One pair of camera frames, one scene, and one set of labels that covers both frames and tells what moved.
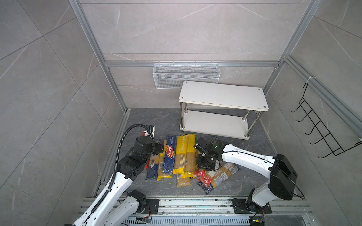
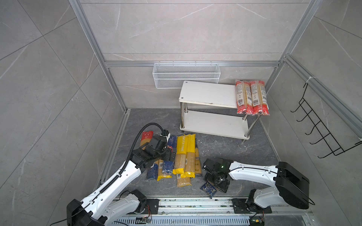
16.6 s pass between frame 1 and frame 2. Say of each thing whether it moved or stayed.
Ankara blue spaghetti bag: stayed
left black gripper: moved
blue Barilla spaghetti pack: stayed
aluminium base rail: stayed
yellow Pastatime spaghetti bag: stayed
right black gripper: moved
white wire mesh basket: stayed
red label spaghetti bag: moved
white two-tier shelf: stayed
